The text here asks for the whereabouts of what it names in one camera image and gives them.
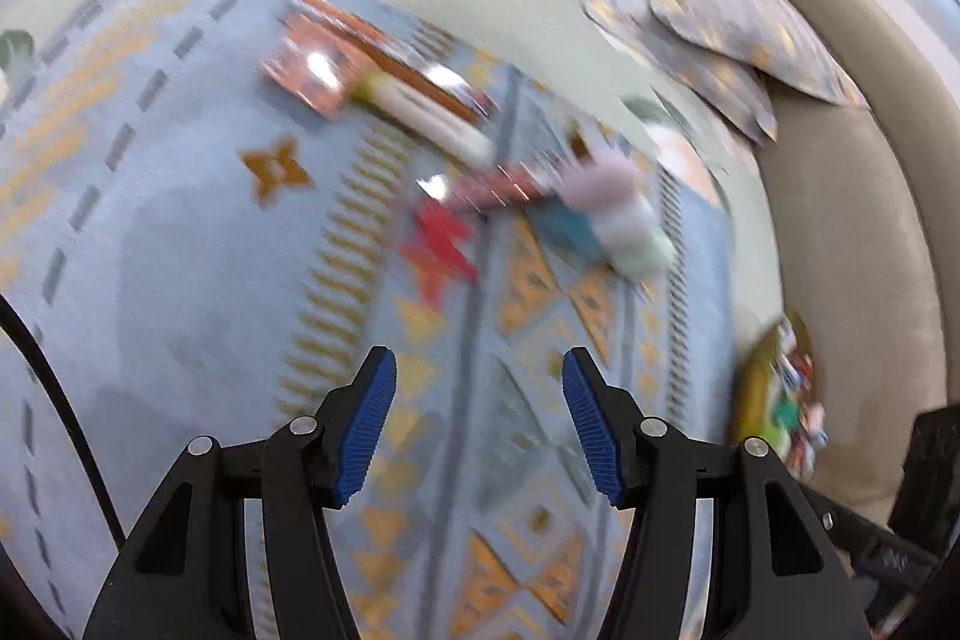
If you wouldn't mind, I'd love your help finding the woven basket of items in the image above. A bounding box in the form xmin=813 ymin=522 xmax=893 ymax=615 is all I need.
xmin=727 ymin=310 xmax=828 ymax=481

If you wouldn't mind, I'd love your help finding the blue patterned mat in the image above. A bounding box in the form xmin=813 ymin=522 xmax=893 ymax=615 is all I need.
xmin=2 ymin=0 xmax=734 ymax=638

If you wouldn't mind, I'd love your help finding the beige sofa backrest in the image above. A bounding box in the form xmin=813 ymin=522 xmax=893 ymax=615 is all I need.
xmin=760 ymin=0 xmax=958 ymax=521

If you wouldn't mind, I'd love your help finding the pastel pompom hair accessory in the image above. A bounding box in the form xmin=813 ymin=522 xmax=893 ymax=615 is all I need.
xmin=556 ymin=149 xmax=675 ymax=283

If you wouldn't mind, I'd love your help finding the teal plastic toy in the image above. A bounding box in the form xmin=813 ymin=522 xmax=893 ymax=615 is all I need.
xmin=526 ymin=200 xmax=605 ymax=263

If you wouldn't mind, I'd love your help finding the red plastic toy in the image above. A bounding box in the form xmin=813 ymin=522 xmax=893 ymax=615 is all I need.
xmin=397 ymin=198 xmax=480 ymax=310

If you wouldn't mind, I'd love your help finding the red snack wrapper bar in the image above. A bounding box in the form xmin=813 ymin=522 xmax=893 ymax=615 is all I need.
xmin=438 ymin=161 xmax=562 ymax=213

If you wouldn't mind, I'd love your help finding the white tube yellow cap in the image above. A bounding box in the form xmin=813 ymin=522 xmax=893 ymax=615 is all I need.
xmin=353 ymin=71 xmax=496 ymax=169

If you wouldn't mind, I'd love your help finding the orange printed carton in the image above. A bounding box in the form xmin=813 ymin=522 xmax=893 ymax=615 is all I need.
xmin=260 ymin=14 xmax=376 ymax=119

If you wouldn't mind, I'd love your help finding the orange long box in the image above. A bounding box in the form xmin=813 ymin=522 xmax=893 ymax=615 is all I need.
xmin=291 ymin=0 xmax=496 ymax=125

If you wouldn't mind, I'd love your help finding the grey patterned pillow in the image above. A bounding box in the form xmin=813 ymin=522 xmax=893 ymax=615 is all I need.
xmin=584 ymin=0 xmax=866 ymax=146

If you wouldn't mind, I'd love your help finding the black cable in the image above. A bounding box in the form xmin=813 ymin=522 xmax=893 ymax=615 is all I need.
xmin=0 ymin=294 xmax=129 ymax=551

